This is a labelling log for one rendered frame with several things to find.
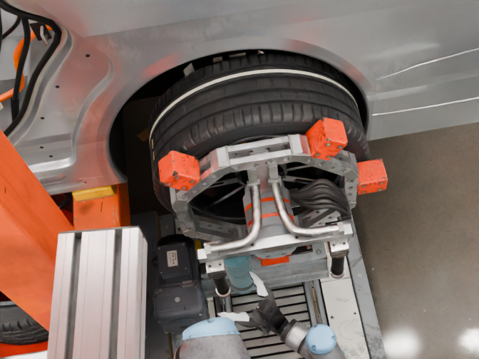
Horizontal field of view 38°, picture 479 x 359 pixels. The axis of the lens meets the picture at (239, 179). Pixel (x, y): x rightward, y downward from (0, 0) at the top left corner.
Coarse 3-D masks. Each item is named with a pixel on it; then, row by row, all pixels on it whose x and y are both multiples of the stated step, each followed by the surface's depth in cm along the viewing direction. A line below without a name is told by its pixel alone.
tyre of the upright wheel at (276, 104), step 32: (224, 64) 192; (256, 64) 191; (288, 64) 192; (320, 64) 198; (192, 96) 192; (224, 96) 187; (256, 96) 185; (288, 96) 186; (320, 96) 191; (160, 128) 200; (192, 128) 188; (224, 128) 184; (256, 128) 184; (288, 128) 187; (352, 128) 194; (160, 192) 208
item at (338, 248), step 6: (330, 222) 191; (336, 240) 188; (342, 240) 188; (330, 246) 187; (336, 246) 187; (342, 246) 187; (348, 246) 187; (330, 252) 189; (336, 252) 188; (342, 252) 188; (348, 252) 189
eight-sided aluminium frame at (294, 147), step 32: (224, 160) 184; (256, 160) 183; (288, 160) 185; (320, 160) 187; (352, 160) 196; (192, 192) 193; (352, 192) 207; (192, 224) 211; (224, 224) 225; (320, 224) 224
